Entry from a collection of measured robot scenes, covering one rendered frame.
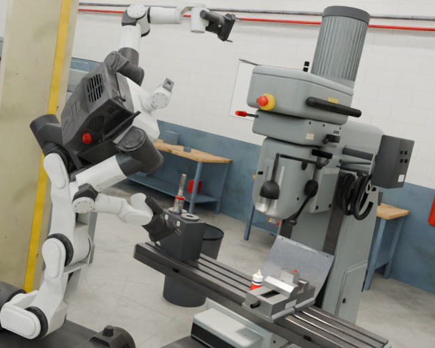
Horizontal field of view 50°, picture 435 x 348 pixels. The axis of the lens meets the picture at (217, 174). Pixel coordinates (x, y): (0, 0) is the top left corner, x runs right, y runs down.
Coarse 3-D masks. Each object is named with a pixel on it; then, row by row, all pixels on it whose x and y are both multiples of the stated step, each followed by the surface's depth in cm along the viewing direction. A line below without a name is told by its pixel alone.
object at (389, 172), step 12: (384, 144) 186; (396, 144) 183; (408, 144) 191; (384, 156) 186; (396, 156) 184; (408, 156) 195; (384, 168) 186; (396, 168) 187; (372, 180) 189; (384, 180) 186; (396, 180) 191
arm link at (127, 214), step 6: (120, 198) 178; (126, 204) 177; (120, 210) 176; (126, 210) 175; (132, 210) 176; (138, 210) 178; (120, 216) 177; (126, 216) 176; (132, 216) 177; (138, 216) 178; (144, 216) 179; (150, 216) 180; (126, 222) 179; (132, 222) 179; (138, 222) 180; (144, 222) 181
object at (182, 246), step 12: (168, 216) 225; (180, 216) 221; (192, 216) 224; (180, 228) 218; (192, 228) 217; (204, 228) 222; (168, 240) 224; (180, 240) 217; (192, 240) 219; (168, 252) 224; (180, 252) 217; (192, 252) 221
